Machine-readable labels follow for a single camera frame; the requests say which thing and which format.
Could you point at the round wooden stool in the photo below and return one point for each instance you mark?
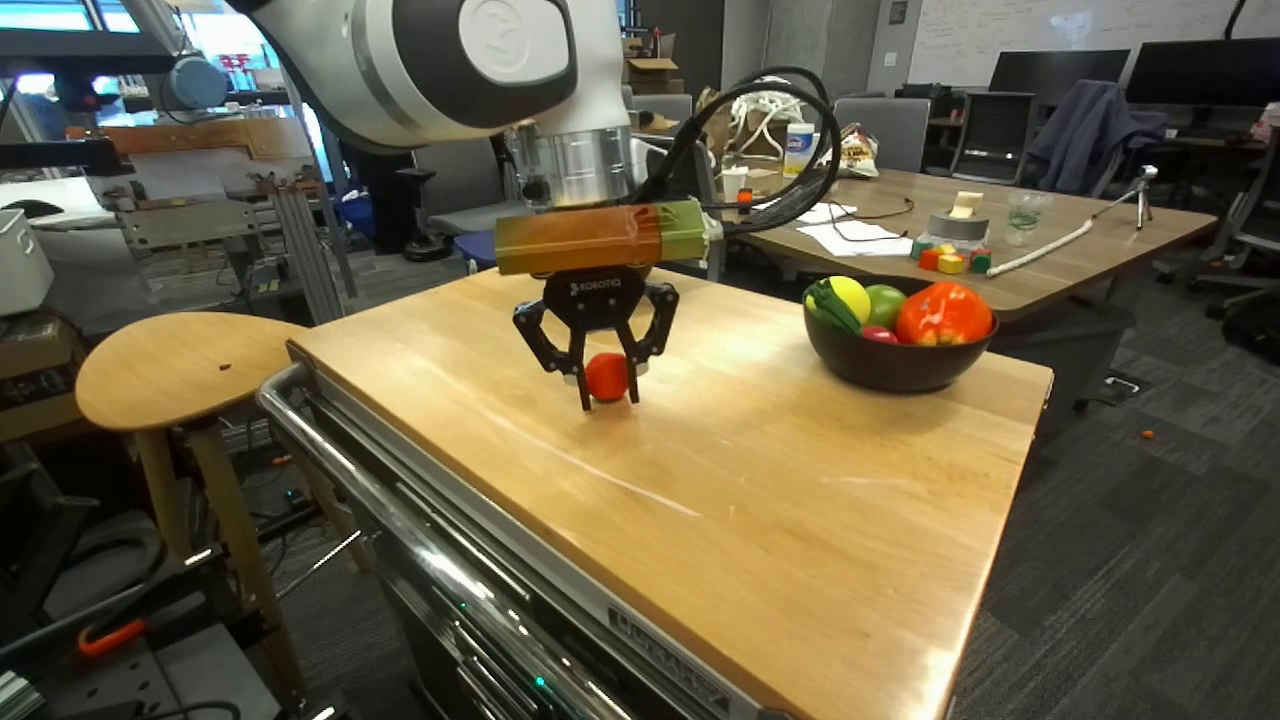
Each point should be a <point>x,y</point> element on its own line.
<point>175,365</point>

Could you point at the yellow round toy fruit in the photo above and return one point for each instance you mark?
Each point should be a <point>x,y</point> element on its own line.
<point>849,297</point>

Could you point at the orange red bell pepper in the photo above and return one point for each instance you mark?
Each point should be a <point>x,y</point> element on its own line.
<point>946,315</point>

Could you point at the aluminium frame rack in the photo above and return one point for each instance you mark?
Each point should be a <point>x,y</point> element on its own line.
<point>224,225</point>

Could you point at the grey chair back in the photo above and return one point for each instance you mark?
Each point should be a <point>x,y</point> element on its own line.
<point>883,135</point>

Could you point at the clear plastic bottle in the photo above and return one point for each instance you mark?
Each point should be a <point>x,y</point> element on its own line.
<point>802,148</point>

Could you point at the black breadboard table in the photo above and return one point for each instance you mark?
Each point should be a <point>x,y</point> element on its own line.
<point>184,680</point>

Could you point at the red toy cube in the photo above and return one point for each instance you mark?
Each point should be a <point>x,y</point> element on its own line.
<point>932,256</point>

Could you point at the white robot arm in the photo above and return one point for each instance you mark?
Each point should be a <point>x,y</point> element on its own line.
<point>400,66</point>

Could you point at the red toy strawberry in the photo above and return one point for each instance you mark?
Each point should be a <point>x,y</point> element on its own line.
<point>608,376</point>

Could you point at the black plastic bowl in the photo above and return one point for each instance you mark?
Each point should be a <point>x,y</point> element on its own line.
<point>895,365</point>

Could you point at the white paper sheet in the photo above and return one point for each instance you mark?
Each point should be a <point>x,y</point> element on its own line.
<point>854,237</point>

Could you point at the yellow toy cube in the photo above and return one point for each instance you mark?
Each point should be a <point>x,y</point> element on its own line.
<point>955,263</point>

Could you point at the black computer monitor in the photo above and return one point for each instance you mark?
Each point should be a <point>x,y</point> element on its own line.
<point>1063,77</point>
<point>1204,74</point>

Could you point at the small silver tripod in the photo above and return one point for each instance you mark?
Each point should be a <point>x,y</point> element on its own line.
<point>1142,194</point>

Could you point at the black mesh office chair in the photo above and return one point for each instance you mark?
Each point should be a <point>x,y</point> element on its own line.
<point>1243,213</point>

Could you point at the wooden side desk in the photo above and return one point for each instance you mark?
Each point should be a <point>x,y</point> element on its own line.
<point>1064,252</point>

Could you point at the clear plastic cup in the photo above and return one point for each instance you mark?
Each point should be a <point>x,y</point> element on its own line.
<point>1026,213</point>

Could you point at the green toy pear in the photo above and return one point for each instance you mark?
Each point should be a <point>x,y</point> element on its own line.
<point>886,300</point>

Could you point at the thin white stick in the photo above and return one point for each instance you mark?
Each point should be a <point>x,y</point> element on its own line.
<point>1045,247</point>

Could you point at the dark blue fabric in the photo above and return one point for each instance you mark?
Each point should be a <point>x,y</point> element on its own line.
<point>1080,135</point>

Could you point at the clear plastic container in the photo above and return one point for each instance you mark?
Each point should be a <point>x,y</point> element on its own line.
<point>966,223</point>

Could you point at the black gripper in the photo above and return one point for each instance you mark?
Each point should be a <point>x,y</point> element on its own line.
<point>592,311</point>

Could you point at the green toy cube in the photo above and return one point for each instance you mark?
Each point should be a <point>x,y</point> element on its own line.
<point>983,265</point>

